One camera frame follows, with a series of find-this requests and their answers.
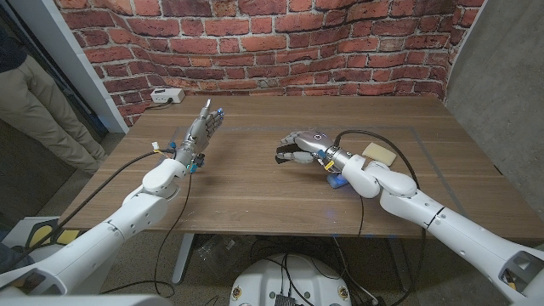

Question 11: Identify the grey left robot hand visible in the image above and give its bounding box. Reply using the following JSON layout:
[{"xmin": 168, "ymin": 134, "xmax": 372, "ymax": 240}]
[{"xmin": 173, "ymin": 99, "xmax": 225, "ymax": 169}]

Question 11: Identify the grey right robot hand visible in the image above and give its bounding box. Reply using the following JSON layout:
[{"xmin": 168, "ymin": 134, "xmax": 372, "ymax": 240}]
[{"xmin": 275, "ymin": 130, "xmax": 354, "ymax": 173}]

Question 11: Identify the black stapler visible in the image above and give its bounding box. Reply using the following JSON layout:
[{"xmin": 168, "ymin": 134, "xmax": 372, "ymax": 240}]
[{"xmin": 275, "ymin": 143, "xmax": 305, "ymax": 165}]

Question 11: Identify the white power box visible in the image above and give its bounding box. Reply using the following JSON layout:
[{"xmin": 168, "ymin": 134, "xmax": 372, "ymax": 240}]
[{"xmin": 150, "ymin": 88, "xmax": 186, "ymax": 105}]

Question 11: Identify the beige sponge pad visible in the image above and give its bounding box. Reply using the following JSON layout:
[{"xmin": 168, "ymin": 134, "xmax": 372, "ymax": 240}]
[{"xmin": 361, "ymin": 142, "xmax": 398, "ymax": 167}]

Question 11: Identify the printed red brick backdrop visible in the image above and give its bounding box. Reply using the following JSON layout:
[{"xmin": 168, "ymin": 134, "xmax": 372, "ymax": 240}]
[{"xmin": 53, "ymin": 0, "xmax": 485, "ymax": 128}]

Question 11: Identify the white table leg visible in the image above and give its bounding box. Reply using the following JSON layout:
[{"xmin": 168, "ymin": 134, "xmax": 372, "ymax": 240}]
[{"xmin": 171, "ymin": 232, "xmax": 196, "ymax": 286}]

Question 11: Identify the clear plastic bag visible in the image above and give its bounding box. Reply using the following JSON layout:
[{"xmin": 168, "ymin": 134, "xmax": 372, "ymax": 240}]
[{"xmin": 193, "ymin": 235, "xmax": 256, "ymax": 281}]

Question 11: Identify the grey table leg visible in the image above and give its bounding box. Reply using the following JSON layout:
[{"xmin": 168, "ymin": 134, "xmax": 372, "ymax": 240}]
[{"xmin": 384, "ymin": 237, "xmax": 415, "ymax": 293}]

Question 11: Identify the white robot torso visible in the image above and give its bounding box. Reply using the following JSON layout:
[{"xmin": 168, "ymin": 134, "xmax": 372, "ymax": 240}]
[{"xmin": 228, "ymin": 253, "xmax": 353, "ymax": 306}]

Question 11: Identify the person in khaki trousers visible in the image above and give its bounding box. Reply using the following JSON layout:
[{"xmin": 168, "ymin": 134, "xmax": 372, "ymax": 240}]
[{"xmin": 0, "ymin": 23, "xmax": 107, "ymax": 175}]

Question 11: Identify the yellow and black floor mat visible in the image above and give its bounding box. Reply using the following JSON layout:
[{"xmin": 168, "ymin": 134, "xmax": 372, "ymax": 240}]
[{"xmin": 10, "ymin": 216, "xmax": 82, "ymax": 252}]

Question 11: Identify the person in blue jeans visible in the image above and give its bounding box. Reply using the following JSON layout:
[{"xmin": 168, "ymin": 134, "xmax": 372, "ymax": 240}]
[{"xmin": 0, "ymin": 242, "xmax": 23, "ymax": 274}]

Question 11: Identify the blue toy camera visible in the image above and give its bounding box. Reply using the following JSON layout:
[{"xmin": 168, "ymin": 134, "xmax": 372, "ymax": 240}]
[{"xmin": 326, "ymin": 173, "xmax": 351, "ymax": 190}]

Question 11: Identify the black power box cable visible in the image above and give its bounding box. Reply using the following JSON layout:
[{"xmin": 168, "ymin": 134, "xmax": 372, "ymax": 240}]
[{"xmin": 145, "ymin": 99, "xmax": 174, "ymax": 111}]

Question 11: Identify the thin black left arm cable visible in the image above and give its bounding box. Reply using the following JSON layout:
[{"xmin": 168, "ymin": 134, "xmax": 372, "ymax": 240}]
[{"xmin": 99, "ymin": 171, "xmax": 193, "ymax": 298}]

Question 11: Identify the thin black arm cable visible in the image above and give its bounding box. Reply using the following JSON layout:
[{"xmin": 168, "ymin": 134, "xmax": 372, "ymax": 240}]
[
  {"xmin": 99, "ymin": 171, "xmax": 193, "ymax": 298},
  {"xmin": 357, "ymin": 195, "xmax": 366, "ymax": 238}
]

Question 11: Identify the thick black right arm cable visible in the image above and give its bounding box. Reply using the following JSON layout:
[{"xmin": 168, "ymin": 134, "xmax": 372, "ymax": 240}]
[{"xmin": 333, "ymin": 129, "xmax": 428, "ymax": 306}]

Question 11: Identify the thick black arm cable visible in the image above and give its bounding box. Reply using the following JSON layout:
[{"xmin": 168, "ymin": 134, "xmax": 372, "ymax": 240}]
[
  {"xmin": 333, "ymin": 129, "xmax": 428, "ymax": 306},
  {"xmin": 20, "ymin": 147, "xmax": 178, "ymax": 258}
]

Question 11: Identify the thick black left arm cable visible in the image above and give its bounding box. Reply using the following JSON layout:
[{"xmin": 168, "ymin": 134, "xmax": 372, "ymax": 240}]
[{"xmin": 20, "ymin": 147, "xmax": 178, "ymax": 258}]

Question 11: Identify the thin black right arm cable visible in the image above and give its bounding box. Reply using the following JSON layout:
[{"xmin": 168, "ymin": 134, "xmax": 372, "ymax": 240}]
[{"xmin": 357, "ymin": 195, "xmax": 366, "ymax": 238}]

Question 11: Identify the white wall pillar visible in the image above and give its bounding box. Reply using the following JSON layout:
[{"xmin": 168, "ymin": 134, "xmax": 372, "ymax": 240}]
[{"xmin": 8, "ymin": 0, "xmax": 130, "ymax": 134}]

